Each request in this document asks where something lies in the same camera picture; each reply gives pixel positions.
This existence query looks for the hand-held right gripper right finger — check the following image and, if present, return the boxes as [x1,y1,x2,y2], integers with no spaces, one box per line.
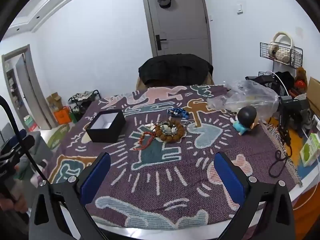
[214,151,297,240]

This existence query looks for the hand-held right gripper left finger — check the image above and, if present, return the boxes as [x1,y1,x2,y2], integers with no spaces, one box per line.
[29,152,112,240]

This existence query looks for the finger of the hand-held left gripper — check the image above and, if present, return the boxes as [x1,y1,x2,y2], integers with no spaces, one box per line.
[0,129,35,164]

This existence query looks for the black jewelry box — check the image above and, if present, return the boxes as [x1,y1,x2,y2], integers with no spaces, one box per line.
[86,109,126,143]

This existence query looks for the red bead bracelet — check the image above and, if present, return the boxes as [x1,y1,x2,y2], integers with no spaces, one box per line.
[134,129,157,151]

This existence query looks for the thin silver bangle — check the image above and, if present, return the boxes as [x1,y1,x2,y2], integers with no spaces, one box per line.
[183,119,199,130]

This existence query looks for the brown wooden bead bracelet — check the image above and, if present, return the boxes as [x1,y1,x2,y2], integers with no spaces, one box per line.
[154,120,185,144]

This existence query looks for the white shell bracelet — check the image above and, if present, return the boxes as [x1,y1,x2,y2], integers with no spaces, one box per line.
[147,122,179,135]

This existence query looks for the person's left hand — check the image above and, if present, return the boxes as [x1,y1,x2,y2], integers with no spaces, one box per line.
[0,164,28,215]

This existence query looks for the grey upholstered seat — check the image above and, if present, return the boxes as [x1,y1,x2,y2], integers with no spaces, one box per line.
[19,131,53,180]

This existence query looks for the red green carton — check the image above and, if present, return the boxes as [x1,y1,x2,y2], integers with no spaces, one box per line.
[24,115,38,132]

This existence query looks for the orange bag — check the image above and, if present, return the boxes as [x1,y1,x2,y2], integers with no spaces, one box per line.
[54,106,72,125]

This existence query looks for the cardboard boxes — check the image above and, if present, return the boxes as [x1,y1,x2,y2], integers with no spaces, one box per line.
[46,92,63,110]

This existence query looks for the grey interior door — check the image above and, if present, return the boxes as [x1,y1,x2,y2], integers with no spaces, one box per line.
[1,44,52,130]

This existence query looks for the purple printed blanket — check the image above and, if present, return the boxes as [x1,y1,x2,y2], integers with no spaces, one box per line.
[47,84,303,230]

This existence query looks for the black-haired toy figure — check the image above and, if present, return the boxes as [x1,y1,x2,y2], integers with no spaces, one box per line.
[230,106,260,136]

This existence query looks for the black shoe rack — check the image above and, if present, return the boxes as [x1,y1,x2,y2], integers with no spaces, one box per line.
[68,90,102,123]

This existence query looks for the black stand device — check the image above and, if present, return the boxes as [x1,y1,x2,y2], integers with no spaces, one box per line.
[278,95,310,145]

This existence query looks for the green white carton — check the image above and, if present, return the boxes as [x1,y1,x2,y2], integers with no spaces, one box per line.
[299,133,320,167]

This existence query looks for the clear plastic bag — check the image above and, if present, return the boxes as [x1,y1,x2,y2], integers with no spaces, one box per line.
[207,80,279,118]

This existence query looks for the black bag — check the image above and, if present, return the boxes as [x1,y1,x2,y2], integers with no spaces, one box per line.
[275,71,295,93]

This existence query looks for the large cardboard box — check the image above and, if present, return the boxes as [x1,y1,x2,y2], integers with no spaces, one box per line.
[306,77,320,115]

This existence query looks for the brown plush toy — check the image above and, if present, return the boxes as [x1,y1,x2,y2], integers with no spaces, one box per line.
[294,67,308,90]

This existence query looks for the cream handbag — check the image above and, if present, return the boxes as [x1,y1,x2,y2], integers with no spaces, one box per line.
[271,32,293,64]

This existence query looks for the blue braided bracelet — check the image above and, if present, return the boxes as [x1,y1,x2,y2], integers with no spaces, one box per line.
[167,108,189,119]

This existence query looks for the black wire rack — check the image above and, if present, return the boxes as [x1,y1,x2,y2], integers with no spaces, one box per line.
[257,42,303,83]

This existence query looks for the black door handle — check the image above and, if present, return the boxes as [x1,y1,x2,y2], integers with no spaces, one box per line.
[155,34,167,50]

